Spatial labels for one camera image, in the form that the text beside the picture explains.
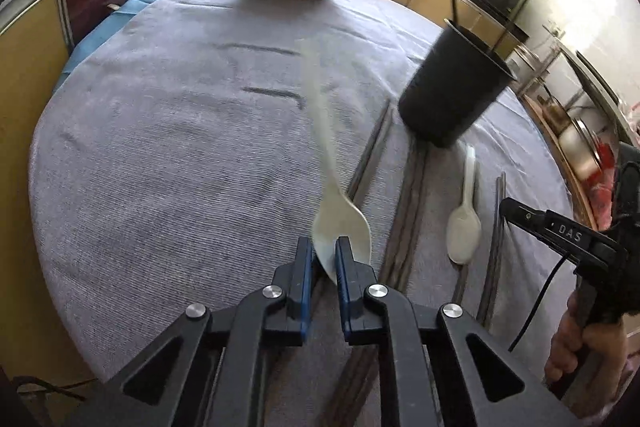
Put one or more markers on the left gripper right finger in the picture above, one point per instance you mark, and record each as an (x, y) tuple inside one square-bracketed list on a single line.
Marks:
[(438, 367)]

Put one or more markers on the white plastic spoon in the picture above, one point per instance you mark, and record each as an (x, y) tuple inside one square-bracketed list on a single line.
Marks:
[(463, 227), (337, 215)]

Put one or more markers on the black perforated utensil holder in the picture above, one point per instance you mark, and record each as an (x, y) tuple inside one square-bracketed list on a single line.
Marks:
[(456, 82)]

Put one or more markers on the steel cooking pot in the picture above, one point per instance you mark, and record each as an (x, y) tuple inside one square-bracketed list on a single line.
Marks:
[(579, 145)]

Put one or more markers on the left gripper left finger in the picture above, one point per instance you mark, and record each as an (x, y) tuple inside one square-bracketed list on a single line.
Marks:
[(210, 368)]

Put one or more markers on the person's right hand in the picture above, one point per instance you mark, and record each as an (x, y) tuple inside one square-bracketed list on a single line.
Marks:
[(607, 340)]

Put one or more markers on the grey table cloth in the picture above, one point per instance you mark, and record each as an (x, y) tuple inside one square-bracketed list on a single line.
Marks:
[(176, 163)]

